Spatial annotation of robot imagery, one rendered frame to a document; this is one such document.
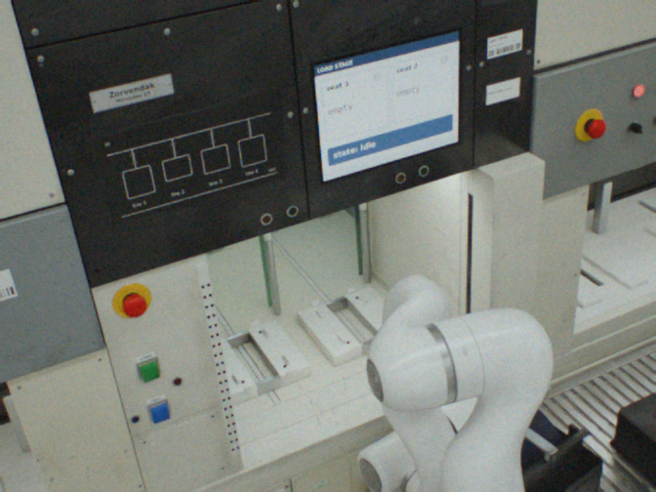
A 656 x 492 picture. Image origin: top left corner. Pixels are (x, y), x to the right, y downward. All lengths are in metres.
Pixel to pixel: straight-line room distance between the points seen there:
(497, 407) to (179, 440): 0.79
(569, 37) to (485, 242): 0.42
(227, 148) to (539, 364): 0.63
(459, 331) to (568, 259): 0.96
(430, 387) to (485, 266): 0.78
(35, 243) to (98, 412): 0.36
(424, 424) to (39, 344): 0.63
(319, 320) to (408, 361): 1.12
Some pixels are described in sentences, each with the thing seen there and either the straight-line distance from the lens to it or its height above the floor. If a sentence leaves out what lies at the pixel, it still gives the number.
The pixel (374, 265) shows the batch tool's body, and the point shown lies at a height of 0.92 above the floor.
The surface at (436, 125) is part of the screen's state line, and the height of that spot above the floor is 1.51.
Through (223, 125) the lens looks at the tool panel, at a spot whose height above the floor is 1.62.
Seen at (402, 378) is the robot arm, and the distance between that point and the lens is 0.98.
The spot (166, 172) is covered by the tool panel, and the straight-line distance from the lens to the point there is 1.36.
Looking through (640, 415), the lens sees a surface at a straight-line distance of 1.93.
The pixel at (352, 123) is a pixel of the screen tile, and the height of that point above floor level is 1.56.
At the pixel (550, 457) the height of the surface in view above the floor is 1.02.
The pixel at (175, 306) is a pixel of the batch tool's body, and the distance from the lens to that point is 1.49.
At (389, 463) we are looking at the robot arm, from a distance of 1.41.
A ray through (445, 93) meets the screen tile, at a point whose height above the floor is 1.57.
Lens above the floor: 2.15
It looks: 32 degrees down
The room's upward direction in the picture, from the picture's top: 5 degrees counter-clockwise
